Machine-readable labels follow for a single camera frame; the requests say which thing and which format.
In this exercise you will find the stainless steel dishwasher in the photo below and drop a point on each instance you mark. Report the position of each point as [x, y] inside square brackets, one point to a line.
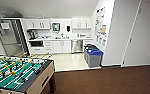
[77, 46]

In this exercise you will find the narrow white drawer unit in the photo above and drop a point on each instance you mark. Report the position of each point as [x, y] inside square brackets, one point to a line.
[87, 42]

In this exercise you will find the white cabinet panel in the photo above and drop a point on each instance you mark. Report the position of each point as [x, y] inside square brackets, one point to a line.
[61, 46]

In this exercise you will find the chrome faucet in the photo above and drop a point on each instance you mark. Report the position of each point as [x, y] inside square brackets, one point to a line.
[61, 35]

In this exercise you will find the grey bin blue lid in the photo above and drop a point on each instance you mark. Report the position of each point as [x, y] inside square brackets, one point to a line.
[95, 58]

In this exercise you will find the wide white drawer unit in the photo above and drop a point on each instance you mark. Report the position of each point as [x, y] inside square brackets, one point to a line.
[48, 48]

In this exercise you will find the black built-in microwave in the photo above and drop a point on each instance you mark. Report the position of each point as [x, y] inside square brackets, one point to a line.
[36, 43]

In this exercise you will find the black coffee machine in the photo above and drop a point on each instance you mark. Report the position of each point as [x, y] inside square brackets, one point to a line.
[31, 34]

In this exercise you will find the green foosball table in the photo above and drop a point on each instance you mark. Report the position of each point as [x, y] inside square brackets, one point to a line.
[21, 71]

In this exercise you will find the stainless steel refrigerator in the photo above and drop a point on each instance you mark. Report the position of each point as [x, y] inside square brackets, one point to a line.
[11, 40]

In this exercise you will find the white door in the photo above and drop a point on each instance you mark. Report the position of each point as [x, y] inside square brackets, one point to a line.
[142, 31]

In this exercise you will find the white notice sheet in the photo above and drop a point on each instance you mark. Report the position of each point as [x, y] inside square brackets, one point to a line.
[5, 26]

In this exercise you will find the blue wall sign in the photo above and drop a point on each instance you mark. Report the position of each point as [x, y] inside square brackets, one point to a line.
[98, 39]

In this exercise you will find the white wall cabinet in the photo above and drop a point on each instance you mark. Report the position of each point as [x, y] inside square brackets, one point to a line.
[81, 23]
[37, 23]

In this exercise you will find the green wall sign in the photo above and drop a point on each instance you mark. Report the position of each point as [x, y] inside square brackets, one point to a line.
[101, 41]

